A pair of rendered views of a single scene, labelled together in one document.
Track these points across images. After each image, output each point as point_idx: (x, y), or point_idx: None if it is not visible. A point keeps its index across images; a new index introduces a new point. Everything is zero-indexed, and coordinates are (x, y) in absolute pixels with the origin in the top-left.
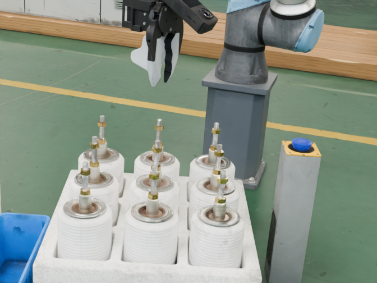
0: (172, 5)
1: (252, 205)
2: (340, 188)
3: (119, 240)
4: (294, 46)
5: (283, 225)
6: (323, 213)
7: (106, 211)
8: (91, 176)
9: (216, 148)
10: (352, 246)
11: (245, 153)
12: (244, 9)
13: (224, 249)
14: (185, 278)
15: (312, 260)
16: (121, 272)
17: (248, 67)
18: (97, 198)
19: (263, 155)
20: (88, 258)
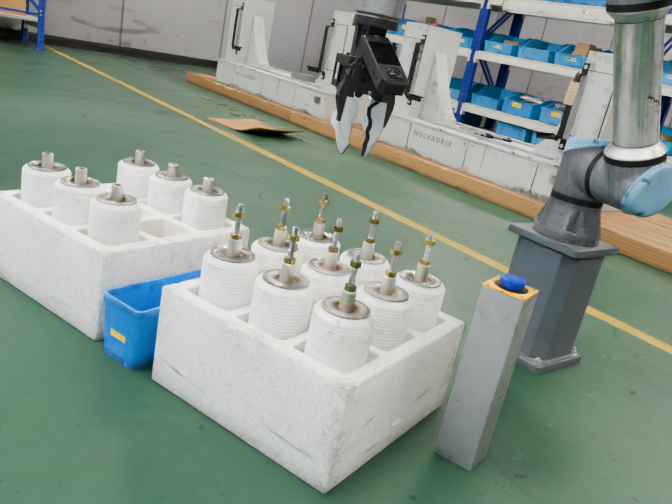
0: (366, 60)
1: (513, 383)
2: (657, 419)
3: None
4: (621, 203)
5: (463, 377)
6: (600, 428)
7: (247, 263)
8: (274, 239)
9: (424, 262)
10: (598, 473)
11: (537, 325)
12: (578, 150)
13: (328, 342)
14: (276, 355)
15: (523, 459)
16: (224, 322)
17: (567, 220)
18: (265, 259)
19: (590, 352)
20: (212, 302)
